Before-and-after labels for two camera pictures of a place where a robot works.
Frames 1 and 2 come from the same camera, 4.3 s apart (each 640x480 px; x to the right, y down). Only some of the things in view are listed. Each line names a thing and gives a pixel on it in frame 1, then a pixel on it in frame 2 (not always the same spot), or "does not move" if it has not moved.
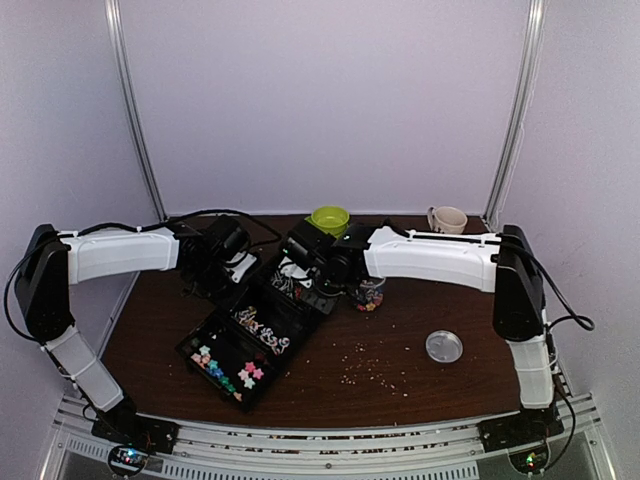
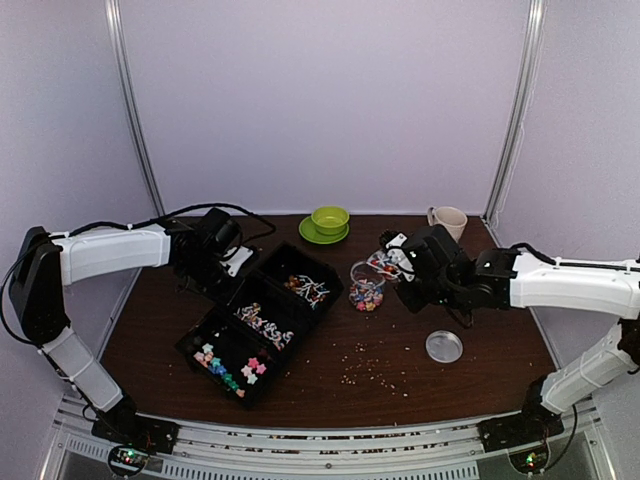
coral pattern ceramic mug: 446,219 does not move
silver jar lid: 444,346 does not move
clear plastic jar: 369,295 does not move
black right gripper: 321,305 -> 404,272
